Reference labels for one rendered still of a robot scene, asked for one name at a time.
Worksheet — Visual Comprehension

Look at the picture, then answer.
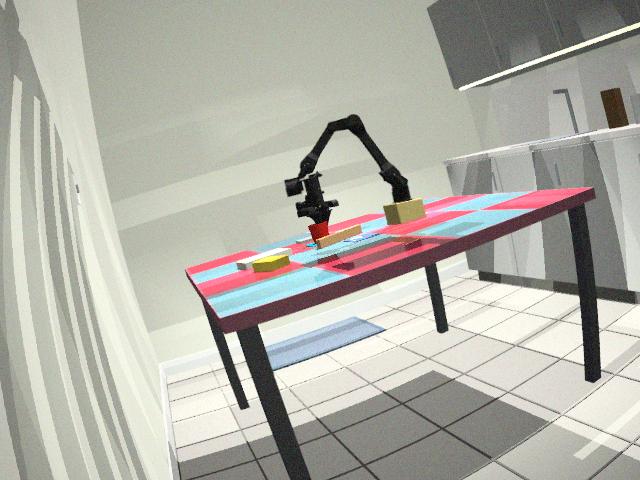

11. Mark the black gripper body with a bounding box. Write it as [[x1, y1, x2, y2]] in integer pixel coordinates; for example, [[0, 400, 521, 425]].
[[297, 188, 339, 218]]

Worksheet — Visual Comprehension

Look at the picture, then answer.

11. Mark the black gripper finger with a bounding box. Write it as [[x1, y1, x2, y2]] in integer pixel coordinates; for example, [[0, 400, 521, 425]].
[[307, 212, 323, 225], [322, 209, 332, 225]]

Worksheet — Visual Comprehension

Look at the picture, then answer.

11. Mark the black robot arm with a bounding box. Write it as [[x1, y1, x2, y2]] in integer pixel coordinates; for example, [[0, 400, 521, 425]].
[[284, 114, 413, 204]]

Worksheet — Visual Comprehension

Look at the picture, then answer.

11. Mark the tan flat bar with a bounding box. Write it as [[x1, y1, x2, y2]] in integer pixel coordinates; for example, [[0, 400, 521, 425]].
[[316, 224, 363, 249]]

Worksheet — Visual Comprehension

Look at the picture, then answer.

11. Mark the white flat rectangular block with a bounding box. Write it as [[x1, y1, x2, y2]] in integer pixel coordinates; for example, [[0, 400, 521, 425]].
[[236, 248, 293, 270]]

